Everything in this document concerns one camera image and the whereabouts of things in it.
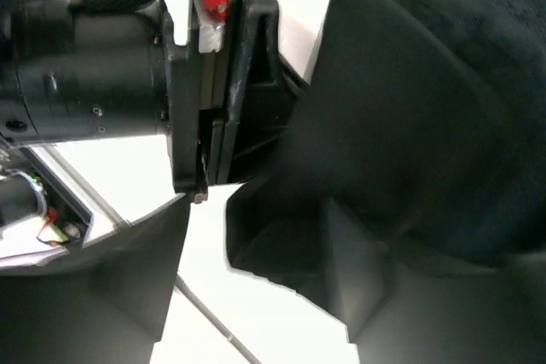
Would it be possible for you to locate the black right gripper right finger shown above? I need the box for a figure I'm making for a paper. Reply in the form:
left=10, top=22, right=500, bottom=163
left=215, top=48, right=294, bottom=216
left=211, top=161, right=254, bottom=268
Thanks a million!
left=326, top=201, right=545, bottom=363

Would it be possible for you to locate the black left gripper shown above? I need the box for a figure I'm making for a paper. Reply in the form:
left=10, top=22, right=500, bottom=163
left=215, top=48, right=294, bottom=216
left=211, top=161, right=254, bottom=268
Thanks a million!
left=1, top=0, right=235, bottom=205

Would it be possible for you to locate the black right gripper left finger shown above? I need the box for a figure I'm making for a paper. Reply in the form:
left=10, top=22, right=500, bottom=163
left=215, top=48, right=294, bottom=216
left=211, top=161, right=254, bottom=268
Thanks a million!
left=1, top=199, right=190, bottom=363

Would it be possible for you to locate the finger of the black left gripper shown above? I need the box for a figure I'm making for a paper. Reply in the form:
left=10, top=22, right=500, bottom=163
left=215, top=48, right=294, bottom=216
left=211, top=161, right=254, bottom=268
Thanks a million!
left=216, top=0, right=306, bottom=184

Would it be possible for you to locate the aluminium table edge rail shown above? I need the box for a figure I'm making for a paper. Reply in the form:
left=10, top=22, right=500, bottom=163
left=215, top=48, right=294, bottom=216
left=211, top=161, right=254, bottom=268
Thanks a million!
left=25, top=144, right=264, bottom=364

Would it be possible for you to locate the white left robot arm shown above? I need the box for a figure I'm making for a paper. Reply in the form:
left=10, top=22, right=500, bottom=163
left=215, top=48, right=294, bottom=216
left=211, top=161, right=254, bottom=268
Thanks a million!
left=1, top=0, right=303, bottom=253

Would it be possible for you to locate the black pleated skirt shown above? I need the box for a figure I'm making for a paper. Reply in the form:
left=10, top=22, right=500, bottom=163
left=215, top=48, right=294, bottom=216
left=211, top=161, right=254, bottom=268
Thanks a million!
left=226, top=0, right=545, bottom=319

